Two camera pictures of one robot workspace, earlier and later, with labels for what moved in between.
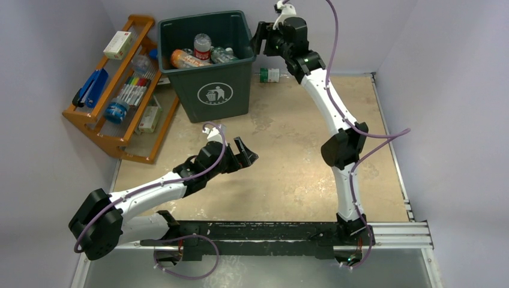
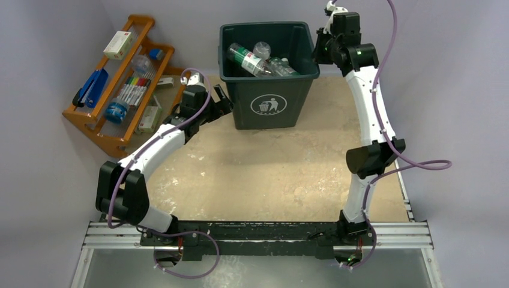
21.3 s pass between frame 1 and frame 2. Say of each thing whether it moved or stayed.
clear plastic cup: stayed
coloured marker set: stayed
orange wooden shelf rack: stayed
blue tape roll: stayed
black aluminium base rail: stayed
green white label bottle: moved
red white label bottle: moved
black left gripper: moved
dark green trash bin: moved
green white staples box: stayed
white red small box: stayed
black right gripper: moved
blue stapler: stayed
